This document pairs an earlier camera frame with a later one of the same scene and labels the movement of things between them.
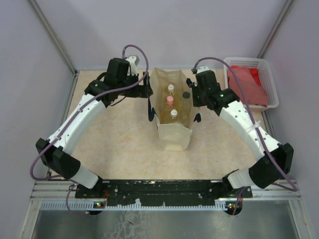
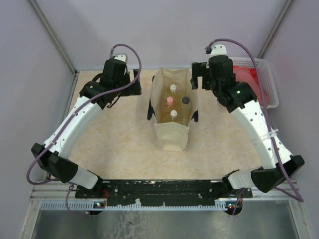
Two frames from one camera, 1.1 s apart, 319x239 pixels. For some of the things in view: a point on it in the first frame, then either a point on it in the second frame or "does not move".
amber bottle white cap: (174, 113) does not move
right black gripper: (196, 103) → (199, 69)
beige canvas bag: (171, 103) does not move
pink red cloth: (250, 82) does not move
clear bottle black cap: (186, 94) → (186, 106)
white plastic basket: (267, 81) does not move
